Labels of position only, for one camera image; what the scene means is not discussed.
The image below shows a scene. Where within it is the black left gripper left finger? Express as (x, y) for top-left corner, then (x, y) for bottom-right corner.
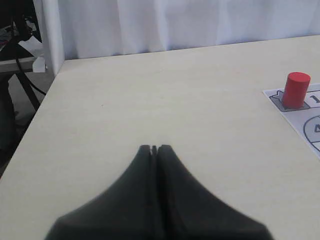
(46, 145), (157, 240)

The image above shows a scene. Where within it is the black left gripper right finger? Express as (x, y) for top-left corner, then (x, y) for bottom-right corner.
(156, 145), (273, 240)

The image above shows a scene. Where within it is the red cylinder game piece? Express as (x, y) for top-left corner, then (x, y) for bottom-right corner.
(282, 72), (311, 109)

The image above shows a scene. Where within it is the paper game board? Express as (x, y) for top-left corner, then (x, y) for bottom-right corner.
(263, 83), (320, 157)

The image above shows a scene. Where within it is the grey side table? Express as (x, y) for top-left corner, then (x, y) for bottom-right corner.
(0, 57), (37, 74)

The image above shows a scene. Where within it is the white curtain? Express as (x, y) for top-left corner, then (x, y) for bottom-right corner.
(34, 0), (320, 75)

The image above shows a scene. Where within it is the black cable behind table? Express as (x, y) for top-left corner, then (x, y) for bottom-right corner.
(12, 0), (47, 111)

